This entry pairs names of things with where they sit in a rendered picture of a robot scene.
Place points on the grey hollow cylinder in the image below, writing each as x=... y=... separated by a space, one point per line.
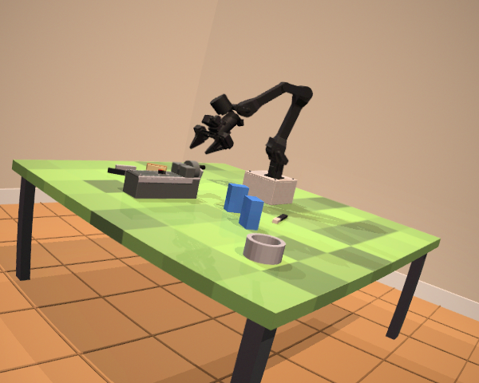
x=264 y=249

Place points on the blue rectangular block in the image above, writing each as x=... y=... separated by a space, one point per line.
x=234 y=197
x=251 y=212

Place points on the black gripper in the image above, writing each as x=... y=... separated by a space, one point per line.
x=222 y=138

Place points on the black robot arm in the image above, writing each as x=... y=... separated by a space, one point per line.
x=276 y=146

